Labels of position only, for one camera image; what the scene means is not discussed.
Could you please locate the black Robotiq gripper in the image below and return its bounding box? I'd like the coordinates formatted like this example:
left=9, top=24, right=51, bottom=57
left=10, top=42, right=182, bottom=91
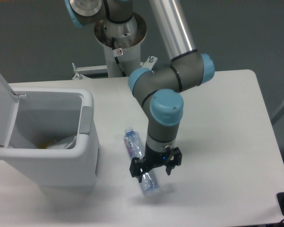
left=129, top=144, right=182, bottom=183

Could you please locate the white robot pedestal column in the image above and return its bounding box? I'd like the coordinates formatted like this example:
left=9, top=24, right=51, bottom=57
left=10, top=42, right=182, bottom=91
left=94, top=13, right=147, bottom=78

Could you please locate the clear crushed plastic bottle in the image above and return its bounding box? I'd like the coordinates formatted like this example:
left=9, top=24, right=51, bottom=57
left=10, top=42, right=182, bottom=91
left=123, top=127, right=159, bottom=195

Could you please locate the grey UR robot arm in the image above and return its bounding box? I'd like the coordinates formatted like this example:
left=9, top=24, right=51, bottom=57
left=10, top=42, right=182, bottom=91
left=65, top=0, right=215, bottom=181

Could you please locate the white pedestal base frame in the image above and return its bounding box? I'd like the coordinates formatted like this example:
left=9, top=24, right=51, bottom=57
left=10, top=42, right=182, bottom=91
left=72, top=55, right=158, bottom=80

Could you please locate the white trash can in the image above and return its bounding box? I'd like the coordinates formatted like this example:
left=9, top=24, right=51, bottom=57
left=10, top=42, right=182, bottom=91
left=0, top=87, right=99, bottom=187

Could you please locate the white trash can lid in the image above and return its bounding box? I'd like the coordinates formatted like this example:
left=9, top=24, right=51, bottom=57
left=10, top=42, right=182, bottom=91
left=0, top=74, right=27, bottom=148

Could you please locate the black cable on pedestal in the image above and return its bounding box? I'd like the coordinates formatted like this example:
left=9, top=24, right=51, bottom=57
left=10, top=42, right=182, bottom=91
left=111, top=37, right=128, bottom=78

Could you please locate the white plastic wrapper bag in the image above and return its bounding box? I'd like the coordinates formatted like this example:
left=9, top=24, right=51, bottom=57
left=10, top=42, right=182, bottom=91
left=46, top=135, right=77, bottom=149

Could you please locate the yellow trash in can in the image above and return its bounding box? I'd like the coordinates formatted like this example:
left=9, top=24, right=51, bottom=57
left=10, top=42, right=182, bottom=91
left=38, top=142, right=51, bottom=149

